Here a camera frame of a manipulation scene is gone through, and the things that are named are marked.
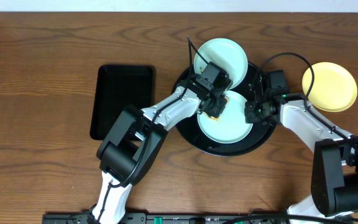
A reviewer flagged green yellow sponge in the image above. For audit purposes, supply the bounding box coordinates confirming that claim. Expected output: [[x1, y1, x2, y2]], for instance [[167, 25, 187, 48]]
[[205, 96, 227, 118]]

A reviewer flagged light blue plate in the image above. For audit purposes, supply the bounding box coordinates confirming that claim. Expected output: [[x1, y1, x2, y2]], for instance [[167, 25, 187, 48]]
[[197, 90, 253, 144], [193, 38, 249, 90]]

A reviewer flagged yellow plate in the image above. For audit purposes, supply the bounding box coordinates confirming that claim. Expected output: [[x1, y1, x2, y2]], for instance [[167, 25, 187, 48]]
[[308, 62, 357, 112]]

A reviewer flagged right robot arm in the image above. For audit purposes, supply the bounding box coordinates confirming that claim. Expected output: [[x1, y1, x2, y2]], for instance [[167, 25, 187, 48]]
[[244, 90, 358, 221]]

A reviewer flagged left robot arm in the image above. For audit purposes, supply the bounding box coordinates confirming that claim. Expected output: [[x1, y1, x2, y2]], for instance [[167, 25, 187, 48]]
[[88, 72, 233, 223]]

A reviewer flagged round black tray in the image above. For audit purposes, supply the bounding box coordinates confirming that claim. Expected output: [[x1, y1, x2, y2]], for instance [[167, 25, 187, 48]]
[[175, 62, 276, 157]]

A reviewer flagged black rectangular tray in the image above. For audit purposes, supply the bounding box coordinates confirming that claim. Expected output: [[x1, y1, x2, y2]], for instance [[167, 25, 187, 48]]
[[89, 64, 154, 140]]

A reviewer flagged light blue plate top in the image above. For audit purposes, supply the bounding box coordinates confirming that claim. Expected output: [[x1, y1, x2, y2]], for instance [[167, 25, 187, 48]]
[[193, 38, 249, 90]]

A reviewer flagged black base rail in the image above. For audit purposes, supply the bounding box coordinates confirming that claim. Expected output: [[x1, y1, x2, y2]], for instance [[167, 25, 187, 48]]
[[41, 212, 291, 224]]

